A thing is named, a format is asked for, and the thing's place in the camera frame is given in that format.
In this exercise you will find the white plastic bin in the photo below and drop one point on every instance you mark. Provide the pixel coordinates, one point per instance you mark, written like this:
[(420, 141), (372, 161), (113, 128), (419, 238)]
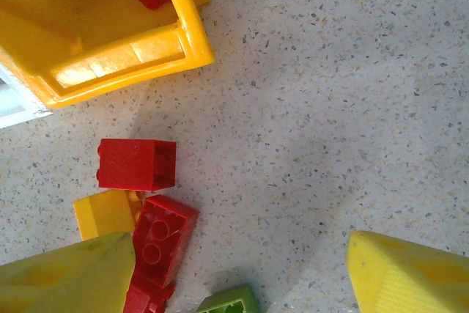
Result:
[(11, 115)]

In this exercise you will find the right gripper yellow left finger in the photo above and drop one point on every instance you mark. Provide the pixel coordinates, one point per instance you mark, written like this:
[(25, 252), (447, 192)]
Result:
[(66, 280)]

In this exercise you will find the green lego brick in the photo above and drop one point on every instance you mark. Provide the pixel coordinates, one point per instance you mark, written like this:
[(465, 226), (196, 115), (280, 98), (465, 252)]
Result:
[(229, 300)]

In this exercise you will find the yellow plastic bin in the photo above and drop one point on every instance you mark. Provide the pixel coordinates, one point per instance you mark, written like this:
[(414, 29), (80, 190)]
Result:
[(110, 27)]

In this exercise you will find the yellow lego brick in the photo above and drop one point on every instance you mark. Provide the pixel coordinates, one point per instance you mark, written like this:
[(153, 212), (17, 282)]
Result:
[(104, 214)]

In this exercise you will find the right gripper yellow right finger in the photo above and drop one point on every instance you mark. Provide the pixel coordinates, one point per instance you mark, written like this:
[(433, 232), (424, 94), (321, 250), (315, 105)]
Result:
[(410, 280)]

